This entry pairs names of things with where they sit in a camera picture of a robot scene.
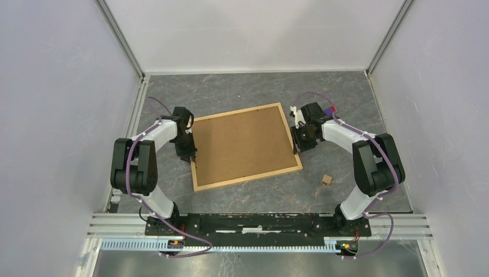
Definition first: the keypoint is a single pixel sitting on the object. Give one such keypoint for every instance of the wooden picture frame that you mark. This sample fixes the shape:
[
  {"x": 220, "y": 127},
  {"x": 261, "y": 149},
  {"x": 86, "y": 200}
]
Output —
[{"x": 195, "y": 176}]

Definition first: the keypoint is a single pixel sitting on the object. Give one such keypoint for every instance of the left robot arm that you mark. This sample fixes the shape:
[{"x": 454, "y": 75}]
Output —
[{"x": 134, "y": 169}]

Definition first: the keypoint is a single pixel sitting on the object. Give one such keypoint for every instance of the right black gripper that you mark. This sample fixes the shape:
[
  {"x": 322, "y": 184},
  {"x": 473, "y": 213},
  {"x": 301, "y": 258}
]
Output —
[{"x": 298, "y": 145}]

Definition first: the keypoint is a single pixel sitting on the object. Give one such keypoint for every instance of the purple and red block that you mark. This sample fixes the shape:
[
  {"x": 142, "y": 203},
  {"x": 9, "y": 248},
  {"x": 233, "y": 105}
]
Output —
[{"x": 330, "y": 111}]

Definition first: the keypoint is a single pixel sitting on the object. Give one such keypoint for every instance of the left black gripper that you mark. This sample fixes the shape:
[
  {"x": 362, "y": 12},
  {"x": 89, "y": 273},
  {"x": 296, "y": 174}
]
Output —
[{"x": 191, "y": 150}]

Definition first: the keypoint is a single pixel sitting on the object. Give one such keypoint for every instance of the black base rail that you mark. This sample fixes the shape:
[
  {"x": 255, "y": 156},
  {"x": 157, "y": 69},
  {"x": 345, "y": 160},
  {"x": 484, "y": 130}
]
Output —
[{"x": 255, "y": 230}]

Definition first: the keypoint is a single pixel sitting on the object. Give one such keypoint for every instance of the small brown cube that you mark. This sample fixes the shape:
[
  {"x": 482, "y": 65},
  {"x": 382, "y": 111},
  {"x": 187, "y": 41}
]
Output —
[{"x": 326, "y": 180}]

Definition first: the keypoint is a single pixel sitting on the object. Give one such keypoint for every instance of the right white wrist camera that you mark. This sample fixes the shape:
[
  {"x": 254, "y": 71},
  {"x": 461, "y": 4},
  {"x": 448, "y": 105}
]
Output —
[{"x": 298, "y": 117}]

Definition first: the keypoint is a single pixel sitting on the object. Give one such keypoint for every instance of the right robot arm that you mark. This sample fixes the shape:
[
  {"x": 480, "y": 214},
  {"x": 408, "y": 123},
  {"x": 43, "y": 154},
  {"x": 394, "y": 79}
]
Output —
[{"x": 377, "y": 167}]

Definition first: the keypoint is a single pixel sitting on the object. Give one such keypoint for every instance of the brown backing board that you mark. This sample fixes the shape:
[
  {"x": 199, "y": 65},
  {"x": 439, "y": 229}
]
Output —
[{"x": 242, "y": 145}]

